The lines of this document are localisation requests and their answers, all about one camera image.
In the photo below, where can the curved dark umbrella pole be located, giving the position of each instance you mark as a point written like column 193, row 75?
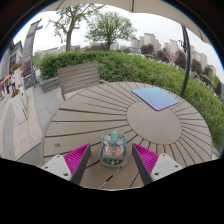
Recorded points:
column 187, row 60

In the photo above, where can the round leafy tree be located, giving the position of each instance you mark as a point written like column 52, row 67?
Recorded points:
column 109, row 26

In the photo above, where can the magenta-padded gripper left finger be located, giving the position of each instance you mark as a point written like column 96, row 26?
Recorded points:
column 77, row 159

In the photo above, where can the white flower planter box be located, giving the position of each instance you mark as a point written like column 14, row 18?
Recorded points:
column 18, row 108

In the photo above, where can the distant high-rise buildings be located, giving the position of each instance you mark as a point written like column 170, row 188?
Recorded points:
column 149, row 39

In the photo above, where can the transparent computer mouse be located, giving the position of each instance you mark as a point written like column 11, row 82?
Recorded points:
column 113, row 150

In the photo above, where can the tall bare-trunk tree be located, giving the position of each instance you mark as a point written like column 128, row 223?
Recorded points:
column 69, row 33

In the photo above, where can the person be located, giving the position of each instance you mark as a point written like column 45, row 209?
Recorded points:
column 13, row 84
column 7, row 88

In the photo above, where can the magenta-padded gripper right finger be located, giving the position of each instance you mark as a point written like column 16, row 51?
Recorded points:
column 146, row 159

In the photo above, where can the blue mouse pad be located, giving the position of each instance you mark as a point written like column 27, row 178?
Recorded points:
column 155, row 98

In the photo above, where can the slatted wooden chair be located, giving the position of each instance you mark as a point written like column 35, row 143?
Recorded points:
column 78, row 76

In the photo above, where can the green hedge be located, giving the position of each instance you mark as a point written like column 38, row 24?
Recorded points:
column 150, row 70

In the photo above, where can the beige patio umbrella canopy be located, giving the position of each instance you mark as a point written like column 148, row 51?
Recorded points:
column 150, row 4

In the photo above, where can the tall grey sign pillar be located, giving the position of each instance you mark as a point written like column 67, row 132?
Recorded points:
column 28, row 50

